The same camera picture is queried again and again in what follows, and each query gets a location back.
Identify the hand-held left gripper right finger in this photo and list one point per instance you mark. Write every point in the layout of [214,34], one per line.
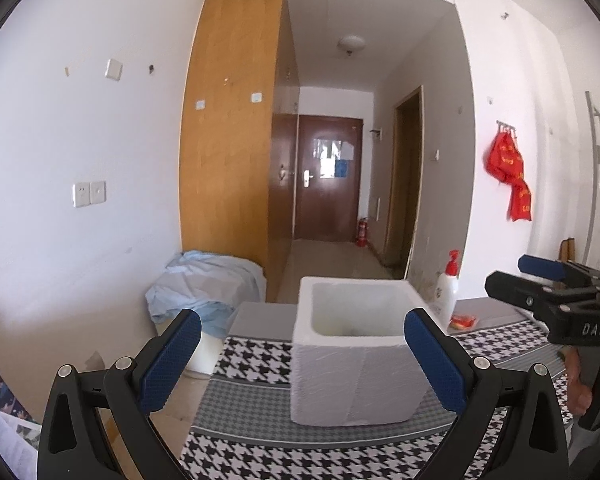
[432,355]

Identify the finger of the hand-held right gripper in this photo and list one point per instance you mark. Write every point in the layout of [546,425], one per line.
[510,287]
[542,266]

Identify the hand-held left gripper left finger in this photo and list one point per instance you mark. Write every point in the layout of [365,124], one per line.
[172,360]

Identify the white foam box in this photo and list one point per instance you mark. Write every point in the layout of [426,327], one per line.
[360,375]

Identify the person's right hand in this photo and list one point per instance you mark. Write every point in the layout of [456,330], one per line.
[577,385]

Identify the leaning wooden boards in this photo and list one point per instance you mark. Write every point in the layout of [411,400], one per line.
[566,251]

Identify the orange snack packet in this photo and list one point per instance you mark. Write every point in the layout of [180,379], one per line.
[463,321]

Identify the white lotion bottle red pump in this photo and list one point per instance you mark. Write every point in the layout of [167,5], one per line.
[446,295]

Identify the red cloth bag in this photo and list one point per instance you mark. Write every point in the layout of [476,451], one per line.
[521,202]
[504,157]

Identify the light blue crumpled cloth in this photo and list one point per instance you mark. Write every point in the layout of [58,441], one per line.
[205,285]

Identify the houndstooth tablecloth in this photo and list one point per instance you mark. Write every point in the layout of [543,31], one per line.
[260,395]

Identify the red fire extinguisher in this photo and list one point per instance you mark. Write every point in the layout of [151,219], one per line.
[362,232]

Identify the colourful printed cloth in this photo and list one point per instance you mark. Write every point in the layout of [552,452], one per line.
[0,390]

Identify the brown entrance door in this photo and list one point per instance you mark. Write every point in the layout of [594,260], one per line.
[327,200]

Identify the wooden wardrobe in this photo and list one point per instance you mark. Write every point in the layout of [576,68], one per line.
[230,160]

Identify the round ceiling lamp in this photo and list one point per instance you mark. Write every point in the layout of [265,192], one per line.
[351,42]

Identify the wooden side door frame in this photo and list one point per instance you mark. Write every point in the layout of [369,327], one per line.
[419,185]

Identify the metal wall hook rack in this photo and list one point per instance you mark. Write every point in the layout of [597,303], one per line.
[506,126]

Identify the double white wall socket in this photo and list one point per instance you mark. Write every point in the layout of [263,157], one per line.
[89,194]

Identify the white wall switch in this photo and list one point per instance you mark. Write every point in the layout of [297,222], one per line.
[113,69]

